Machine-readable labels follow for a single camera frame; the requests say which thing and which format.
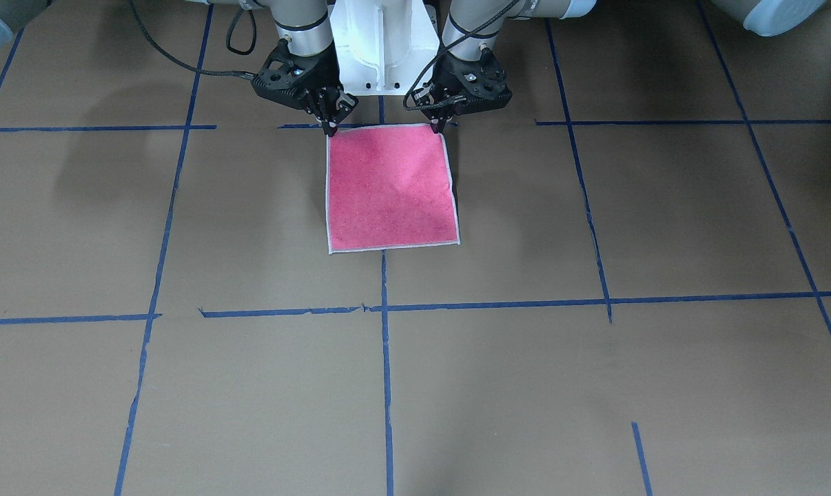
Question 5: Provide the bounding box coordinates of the black braided cable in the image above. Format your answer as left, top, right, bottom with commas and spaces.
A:
402, 0, 526, 112
127, 0, 259, 78

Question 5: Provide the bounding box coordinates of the horizontal blue tape strip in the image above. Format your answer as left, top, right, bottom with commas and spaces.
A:
0, 119, 831, 133
0, 290, 831, 326

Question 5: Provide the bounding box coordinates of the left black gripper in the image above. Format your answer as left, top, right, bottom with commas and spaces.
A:
415, 50, 513, 134

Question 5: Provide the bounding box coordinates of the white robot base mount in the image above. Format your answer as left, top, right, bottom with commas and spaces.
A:
330, 1, 440, 96

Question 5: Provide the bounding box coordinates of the pink towel with white hem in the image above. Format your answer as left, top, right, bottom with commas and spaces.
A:
325, 123, 462, 254

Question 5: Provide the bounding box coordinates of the long vertical blue tape strip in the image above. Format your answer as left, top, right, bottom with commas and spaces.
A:
378, 96, 395, 496

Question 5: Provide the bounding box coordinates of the near horizontal blue tape strip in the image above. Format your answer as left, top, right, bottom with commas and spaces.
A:
0, 119, 831, 133

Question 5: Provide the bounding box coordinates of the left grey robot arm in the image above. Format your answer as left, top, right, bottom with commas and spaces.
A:
404, 1, 596, 134

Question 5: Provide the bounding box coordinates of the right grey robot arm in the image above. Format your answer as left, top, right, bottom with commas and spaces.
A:
232, 1, 358, 138

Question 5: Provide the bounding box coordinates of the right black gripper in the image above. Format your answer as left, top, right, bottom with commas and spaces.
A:
252, 40, 359, 138

